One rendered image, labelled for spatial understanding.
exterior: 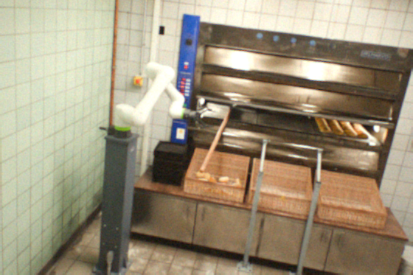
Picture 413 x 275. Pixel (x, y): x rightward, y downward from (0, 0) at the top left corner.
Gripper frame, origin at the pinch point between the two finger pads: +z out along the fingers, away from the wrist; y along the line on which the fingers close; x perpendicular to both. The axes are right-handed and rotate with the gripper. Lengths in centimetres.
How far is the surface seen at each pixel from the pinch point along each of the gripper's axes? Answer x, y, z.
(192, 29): -51, -68, -38
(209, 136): -54, 35, -8
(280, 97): -55, -16, 54
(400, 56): -59, -68, 150
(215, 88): -54, -16, -8
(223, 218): -1, 92, 20
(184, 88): -51, -11, -38
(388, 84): -56, -43, 146
